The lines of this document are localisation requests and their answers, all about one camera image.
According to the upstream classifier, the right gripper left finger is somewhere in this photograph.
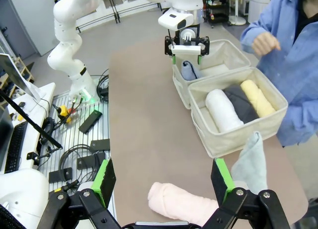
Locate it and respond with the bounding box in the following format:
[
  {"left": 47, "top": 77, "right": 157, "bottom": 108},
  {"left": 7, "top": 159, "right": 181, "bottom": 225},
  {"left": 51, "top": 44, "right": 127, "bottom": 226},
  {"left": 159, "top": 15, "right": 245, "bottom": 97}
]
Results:
[{"left": 37, "top": 157, "right": 123, "bottom": 229}]

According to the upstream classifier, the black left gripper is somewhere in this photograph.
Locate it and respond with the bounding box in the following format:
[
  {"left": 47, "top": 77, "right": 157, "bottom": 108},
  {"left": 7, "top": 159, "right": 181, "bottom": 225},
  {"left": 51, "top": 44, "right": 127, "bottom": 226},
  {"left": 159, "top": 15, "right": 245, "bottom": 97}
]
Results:
[{"left": 164, "top": 24, "right": 210, "bottom": 65}]

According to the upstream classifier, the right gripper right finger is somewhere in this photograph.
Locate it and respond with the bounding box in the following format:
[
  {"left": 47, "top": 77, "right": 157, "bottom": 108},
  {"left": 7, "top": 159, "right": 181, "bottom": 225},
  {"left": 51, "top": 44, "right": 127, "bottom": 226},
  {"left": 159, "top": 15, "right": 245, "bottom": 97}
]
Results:
[{"left": 202, "top": 157, "right": 292, "bottom": 229}]

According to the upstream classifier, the blue towel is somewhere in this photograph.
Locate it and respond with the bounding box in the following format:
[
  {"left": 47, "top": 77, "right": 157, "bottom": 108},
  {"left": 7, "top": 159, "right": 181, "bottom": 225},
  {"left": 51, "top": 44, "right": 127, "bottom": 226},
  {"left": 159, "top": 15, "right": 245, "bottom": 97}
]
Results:
[{"left": 180, "top": 60, "right": 203, "bottom": 81}]

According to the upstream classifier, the light teal towel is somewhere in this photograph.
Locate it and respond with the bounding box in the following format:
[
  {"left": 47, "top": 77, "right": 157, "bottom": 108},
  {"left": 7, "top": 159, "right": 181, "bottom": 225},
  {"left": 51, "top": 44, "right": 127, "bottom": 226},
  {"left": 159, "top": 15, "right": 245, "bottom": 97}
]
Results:
[{"left": 231, "top": 131, "right": 269, "bottom": 196}]

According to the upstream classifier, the pink towel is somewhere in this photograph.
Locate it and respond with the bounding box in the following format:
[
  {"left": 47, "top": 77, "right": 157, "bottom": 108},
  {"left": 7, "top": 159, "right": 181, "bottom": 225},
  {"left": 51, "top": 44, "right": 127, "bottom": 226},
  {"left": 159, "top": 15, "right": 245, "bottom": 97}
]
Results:
[{"left": 148, "top": 181, "right": 221, "bottom": 228}]

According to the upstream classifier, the white towel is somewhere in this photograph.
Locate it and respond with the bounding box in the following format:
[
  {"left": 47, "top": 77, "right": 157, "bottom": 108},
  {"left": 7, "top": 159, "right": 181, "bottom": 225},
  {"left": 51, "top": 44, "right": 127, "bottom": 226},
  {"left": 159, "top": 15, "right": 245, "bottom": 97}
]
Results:
[{"left": 205, "top": 88, "right": 245, "bottom": 134}]

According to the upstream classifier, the dark grey towel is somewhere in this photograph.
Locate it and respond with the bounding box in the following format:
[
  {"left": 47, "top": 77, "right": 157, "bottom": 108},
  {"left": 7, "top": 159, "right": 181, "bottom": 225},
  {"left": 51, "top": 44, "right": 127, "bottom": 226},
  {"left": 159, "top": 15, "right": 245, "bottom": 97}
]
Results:
[{"left": 223, "top": 84, "right": 259, "bottom": 125}]

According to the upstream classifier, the yellow towel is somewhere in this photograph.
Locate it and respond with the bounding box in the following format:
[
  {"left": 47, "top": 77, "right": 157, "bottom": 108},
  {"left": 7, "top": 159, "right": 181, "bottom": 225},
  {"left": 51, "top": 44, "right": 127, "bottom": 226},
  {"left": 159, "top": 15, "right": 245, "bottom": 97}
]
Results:
[{"left": 240, "top": 79, "right": 277, "bottom": 118}]

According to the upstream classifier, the person's right forearm blue sleeve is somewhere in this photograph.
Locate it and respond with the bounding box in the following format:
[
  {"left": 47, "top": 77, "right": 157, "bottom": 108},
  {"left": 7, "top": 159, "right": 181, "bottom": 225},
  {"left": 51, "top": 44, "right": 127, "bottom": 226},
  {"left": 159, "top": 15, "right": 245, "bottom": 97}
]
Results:
[{"left": 240, "top": 21, "right": 268, "bottom": 55}]

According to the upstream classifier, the person's right hand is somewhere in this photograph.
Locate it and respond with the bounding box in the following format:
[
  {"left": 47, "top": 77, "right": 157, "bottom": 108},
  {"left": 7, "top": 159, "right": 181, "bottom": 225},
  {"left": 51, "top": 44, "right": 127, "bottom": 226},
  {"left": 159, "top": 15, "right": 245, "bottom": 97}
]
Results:
[{"left": 251, "top": 32, "right": 282, "bottom": 57}]

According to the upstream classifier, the cream fabric storage bin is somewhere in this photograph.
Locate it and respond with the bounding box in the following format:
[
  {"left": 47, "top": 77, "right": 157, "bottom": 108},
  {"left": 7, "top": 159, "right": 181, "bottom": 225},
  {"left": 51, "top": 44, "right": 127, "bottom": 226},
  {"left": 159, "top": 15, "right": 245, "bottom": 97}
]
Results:
[
  {"left": 188, "top": 67, "right": 289, "bottom": 159},
  {"left": 172, "top": 39, "right": 252, "bottom": 110}
]

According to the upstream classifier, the black utility cart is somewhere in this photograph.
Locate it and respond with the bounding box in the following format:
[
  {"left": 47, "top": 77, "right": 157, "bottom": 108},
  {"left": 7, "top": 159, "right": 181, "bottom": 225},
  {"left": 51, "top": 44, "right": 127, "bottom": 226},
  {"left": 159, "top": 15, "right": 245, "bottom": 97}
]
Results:
[{"left": 205, "top": 0, "right": 231, "bottom": 25}]

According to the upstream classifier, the white floor stand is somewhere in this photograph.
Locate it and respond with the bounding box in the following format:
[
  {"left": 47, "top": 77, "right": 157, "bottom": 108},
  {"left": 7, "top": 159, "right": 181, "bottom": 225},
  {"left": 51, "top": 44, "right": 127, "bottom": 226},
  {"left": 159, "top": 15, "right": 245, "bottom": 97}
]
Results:
[{"left": 228, "top": 0, "right": 247, "bottom": 26}]

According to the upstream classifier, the long black box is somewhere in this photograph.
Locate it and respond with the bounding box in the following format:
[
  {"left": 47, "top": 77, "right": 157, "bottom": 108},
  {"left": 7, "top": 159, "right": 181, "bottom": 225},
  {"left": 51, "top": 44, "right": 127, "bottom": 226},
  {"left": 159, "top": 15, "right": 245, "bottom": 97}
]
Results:
[{"left": 79, "top": 110, "right": 103, "bottom": 135}]

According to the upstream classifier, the white cylindrical air purifier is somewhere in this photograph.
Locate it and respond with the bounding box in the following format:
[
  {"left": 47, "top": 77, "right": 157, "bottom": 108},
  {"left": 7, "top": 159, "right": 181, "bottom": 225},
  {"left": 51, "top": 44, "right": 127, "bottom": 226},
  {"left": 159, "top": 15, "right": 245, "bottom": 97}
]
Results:
[{"left": 247, "top": 0, "right": 274, "bottom": 24}]

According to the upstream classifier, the yellow emergency stop button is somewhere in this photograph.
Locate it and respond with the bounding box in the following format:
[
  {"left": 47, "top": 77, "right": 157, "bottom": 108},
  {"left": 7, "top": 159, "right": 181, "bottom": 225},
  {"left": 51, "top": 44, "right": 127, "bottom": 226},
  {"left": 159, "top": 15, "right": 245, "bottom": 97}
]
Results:
[{"left": 57, "top": 105, "right": 73, "bottom": 124}]

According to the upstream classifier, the black keyboard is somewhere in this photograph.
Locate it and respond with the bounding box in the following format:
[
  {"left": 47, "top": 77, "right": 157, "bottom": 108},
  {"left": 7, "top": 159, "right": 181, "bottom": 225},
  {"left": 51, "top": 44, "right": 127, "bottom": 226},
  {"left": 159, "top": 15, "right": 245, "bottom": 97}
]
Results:
[{"left": 4, "top": 121, "right": 29, "bottom": 174}]

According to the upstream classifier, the black boom rod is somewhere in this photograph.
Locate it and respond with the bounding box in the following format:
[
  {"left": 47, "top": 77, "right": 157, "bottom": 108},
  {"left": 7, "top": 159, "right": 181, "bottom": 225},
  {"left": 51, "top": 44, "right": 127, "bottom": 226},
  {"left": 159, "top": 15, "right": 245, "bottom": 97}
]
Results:
[{"left": 0, "top": 89, "right": 64, "bottom": 150}]

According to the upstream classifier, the white desk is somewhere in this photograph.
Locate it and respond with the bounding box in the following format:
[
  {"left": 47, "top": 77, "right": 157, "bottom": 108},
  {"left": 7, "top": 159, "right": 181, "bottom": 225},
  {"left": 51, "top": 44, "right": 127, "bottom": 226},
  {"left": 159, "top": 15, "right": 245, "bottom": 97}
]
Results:
[{"left": 0, "top": 82, "right": 57, "bottom": 175}]

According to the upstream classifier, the person in blue shirt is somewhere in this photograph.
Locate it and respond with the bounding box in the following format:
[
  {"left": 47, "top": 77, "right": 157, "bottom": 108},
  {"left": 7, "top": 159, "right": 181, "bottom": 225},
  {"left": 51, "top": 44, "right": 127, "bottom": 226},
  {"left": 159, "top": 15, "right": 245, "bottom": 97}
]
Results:
[{"left": 240, "top": 0, "right": 318, "bottom": 148}]

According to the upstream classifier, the wooden shelf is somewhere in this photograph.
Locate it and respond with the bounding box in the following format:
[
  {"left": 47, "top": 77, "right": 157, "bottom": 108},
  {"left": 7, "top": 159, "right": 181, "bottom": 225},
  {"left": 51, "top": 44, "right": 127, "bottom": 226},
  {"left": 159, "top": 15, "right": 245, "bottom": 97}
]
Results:
[{"left": 0, "top": 56, "right": 36, "bottom": 100}]

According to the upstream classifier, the thin computer monitor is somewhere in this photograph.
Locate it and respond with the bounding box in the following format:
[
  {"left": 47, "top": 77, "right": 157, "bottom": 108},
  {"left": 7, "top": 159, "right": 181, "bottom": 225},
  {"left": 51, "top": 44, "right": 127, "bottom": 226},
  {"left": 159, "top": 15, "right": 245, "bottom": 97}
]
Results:
[{"left": 0, "top": 53, "right": 42, "bottom": 102}]

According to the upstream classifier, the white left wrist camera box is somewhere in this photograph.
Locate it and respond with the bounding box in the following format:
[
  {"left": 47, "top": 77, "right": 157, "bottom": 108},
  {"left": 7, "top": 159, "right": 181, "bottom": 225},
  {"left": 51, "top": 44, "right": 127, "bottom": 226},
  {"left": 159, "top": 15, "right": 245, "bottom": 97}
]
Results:
[{"left": 158, "top": 10, "right": 195, "bottom": 31}]

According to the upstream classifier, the black coiled cable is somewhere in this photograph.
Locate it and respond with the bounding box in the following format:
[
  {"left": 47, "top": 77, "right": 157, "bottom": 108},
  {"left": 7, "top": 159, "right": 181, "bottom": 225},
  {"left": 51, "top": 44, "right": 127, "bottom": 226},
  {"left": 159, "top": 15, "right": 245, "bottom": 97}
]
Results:
[{"left": 59, "top": 144, "right": 100, "bottom": 188}]

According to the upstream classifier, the ribbed aluminium base plate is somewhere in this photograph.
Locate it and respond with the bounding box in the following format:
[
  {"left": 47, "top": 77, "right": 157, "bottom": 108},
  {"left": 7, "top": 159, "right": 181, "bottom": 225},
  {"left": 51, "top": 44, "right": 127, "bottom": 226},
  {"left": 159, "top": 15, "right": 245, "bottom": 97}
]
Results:
[{"left": 37, "top": 89, "right": 111, "bottom": 193}]

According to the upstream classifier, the black table frame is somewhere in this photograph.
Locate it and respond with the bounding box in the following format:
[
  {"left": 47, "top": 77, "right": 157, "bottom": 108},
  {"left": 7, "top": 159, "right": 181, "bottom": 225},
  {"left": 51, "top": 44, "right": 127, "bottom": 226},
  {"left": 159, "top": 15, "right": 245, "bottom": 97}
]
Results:
[{"left": 76, "top": 0, "right": 163, "bottom": 34}]

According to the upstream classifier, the black cable bundle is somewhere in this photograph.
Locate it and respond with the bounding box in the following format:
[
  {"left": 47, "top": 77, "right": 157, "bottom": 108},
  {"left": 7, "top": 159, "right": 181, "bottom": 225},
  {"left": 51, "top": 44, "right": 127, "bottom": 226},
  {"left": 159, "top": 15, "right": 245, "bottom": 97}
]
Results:
[{"left": 95, "top": 69, "right": 110, "bottom": 103}]

